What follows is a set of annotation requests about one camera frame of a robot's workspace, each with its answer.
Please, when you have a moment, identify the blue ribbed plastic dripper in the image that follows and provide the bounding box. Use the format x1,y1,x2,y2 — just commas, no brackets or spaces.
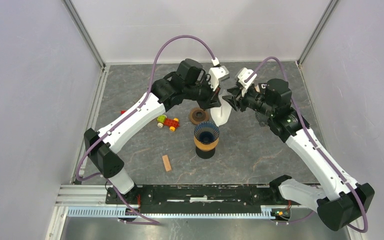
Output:
193,121,220,145

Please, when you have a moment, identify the colourful toy brick car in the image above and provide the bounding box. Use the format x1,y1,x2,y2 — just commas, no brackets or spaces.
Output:
156,114,180,132

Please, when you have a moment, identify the light wooden ring holder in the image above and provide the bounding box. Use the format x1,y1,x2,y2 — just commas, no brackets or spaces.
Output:
193,137,220,152

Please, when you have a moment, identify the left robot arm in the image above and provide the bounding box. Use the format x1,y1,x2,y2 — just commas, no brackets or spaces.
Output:
84,58,229,204

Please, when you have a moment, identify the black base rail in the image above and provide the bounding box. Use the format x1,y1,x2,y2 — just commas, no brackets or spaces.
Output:
105,183,303,215

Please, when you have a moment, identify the purple cable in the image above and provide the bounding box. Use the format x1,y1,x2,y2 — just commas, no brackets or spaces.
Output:
75,35,220,182
244,56,369,234

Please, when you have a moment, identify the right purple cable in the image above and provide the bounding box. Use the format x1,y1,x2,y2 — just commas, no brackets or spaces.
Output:
244,56,369,234

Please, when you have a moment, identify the clear smoky ribbed dripper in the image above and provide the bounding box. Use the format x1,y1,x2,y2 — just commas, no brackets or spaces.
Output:
255,112,269,127

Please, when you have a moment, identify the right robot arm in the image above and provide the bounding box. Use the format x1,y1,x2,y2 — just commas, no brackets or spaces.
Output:
224,78,375,233

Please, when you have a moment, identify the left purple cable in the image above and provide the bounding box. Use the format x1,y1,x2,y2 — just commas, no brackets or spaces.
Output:
75,35,220,182

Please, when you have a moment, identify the orange black coffee filter box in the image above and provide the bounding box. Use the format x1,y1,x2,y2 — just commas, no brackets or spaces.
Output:
255,83,269,93

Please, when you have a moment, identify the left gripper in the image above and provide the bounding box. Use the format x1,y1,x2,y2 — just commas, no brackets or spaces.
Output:
184,75,222,112

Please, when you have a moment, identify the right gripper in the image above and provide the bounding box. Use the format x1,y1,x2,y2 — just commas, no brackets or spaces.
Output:
222,82,276,118

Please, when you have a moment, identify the small wooden block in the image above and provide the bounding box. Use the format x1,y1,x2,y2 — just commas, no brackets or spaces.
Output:
162,155,172,172

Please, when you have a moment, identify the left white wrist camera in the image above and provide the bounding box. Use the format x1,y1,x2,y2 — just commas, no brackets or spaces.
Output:
208,57,230,92

